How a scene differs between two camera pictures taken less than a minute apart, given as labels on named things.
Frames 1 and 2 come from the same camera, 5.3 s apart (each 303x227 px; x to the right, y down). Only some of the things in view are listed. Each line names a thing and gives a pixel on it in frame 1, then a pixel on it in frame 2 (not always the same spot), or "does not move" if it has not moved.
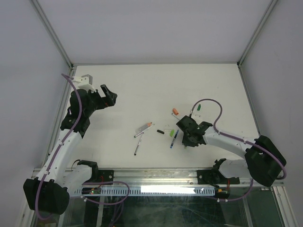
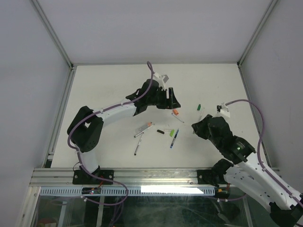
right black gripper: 186,142 to 199,126
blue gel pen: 174,139 does not move
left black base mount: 100,175 does not move
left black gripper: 104,101 to 173,103
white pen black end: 138,145 does not move
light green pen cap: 172,133 does not move
